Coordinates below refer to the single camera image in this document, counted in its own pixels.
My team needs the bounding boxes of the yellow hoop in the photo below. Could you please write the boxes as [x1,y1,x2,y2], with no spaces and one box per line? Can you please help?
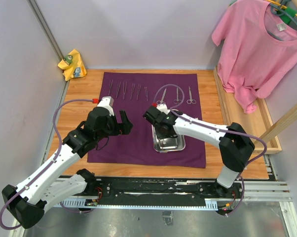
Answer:
[266,0,297,32]

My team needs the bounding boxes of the aluminium rail frame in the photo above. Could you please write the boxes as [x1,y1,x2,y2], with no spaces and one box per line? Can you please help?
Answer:
[12,177,297,237]

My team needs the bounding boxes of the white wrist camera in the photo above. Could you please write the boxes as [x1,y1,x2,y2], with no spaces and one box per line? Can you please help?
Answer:
[156,104,168,114]
[97,96,114,116]

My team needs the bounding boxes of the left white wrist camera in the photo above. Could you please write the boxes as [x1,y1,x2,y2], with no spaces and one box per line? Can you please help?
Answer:
[97,96,114,116]

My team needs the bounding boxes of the pink t-shirt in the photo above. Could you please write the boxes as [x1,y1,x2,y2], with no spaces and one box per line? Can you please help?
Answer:
[212,0,297,114]

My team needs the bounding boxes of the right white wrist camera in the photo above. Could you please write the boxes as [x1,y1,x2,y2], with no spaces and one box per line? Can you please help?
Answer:
[156,104,168,114]

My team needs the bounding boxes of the green hanger clip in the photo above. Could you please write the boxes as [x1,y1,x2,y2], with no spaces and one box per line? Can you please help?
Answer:
[280,7,297,25]

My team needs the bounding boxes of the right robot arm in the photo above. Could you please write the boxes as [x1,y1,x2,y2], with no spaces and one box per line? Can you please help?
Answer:
[143,105,255,198]

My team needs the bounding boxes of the steel instrument tray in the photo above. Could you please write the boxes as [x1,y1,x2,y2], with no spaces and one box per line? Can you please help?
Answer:
[152,126,186,153]

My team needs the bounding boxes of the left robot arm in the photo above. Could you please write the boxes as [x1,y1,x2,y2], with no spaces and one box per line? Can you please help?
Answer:
[2,106,133,229]

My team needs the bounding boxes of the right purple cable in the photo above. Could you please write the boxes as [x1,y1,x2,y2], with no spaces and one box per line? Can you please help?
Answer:
[152,84,267,218]

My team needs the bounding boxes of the yellow paper bag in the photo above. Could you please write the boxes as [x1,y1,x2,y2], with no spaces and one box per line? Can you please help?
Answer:
[58,49,87,81]

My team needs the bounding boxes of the aluminium corner post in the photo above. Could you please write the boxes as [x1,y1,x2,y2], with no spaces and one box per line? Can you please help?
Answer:
[27,0,63,61]

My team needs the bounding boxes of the wooden beam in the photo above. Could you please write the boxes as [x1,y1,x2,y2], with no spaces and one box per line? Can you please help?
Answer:
[260,103,297,143]

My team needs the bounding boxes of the grey clothes hanger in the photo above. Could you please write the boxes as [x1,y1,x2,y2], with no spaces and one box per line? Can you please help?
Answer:
[270,1,297,41]

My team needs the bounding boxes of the steel scissors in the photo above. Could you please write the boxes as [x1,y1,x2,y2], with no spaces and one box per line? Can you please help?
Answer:
[186,86,196,104]
[174,87,182,105]
[156,88,167,105]

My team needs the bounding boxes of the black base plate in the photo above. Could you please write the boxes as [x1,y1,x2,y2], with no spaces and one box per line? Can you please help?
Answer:
[67,176,245,207]

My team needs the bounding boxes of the wooden tray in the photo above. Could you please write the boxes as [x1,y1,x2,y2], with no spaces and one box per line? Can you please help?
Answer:
[213,65,283,155]

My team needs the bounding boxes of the purple surgical wrap cloth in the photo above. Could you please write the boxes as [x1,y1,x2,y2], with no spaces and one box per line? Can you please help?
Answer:
[87,72,206,168]

